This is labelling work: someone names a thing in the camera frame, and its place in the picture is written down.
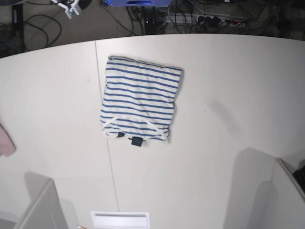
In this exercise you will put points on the blue white striped T-shirt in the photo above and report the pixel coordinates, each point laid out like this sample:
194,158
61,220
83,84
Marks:
138,99

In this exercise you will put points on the white power strip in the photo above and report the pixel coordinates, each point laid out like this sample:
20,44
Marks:
207,20

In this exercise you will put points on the white table slot plate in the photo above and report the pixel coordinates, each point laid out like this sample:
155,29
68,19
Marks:
120,220

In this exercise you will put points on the blue box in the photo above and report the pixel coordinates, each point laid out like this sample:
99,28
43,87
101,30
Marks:
145,3

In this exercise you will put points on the pink cloth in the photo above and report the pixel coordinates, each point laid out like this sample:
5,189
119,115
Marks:
7,146

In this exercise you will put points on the grey right bin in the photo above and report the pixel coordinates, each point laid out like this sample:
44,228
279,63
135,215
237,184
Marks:
285,202

